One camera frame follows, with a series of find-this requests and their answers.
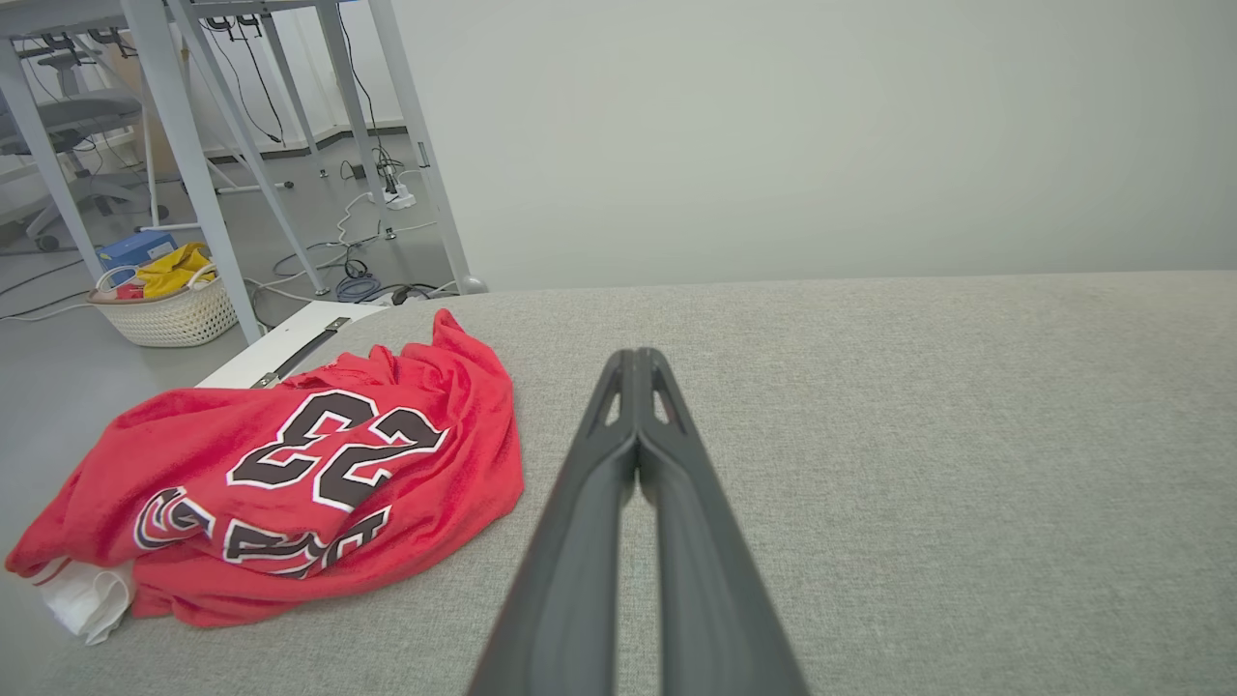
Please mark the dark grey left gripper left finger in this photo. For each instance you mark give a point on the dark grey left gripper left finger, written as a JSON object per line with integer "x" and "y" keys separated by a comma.
{"x": 570, "y": 580}

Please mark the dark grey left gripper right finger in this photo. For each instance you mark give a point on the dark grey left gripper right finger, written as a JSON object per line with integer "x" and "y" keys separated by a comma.
{"x": 715, "y": 599}

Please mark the red jersey number 23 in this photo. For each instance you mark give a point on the red jersey number 23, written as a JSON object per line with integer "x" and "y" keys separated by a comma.
{"x": 193, "y": 435}

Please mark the white box appliance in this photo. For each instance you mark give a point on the white box appliance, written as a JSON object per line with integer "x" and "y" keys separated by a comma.
{"x": 261, "y": 353}

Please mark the white power strip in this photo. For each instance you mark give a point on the white power strip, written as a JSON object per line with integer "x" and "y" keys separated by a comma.
{"x": 398, "y": 200}

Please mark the cream woven laundry basket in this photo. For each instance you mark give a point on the cream woven laundry basket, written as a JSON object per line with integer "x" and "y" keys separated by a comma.
{"x": 174, "y": 319}

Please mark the yellow cloth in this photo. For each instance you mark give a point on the yellow cloth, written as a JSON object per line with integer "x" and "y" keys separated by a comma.
{"x": 174, "y": 269}

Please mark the small red cloth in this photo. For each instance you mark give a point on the small red cloth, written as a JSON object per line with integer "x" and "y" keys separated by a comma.
{"x": 129, "y": 289}

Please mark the blue box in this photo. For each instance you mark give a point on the blue box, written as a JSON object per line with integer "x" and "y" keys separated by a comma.
{"x": 130, "y": 249}

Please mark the brown cardboard box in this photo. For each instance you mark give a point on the brown cardboard box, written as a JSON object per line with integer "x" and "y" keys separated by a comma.
{"x": 130, "y": 77}

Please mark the grey office chair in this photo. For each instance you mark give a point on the grey office chair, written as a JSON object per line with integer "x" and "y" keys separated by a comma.
{"x": 77, "y": 114}

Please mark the white metal desk frame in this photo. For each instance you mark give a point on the white metal desk frame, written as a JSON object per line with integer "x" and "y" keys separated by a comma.
{"x": 184, "y": 145}

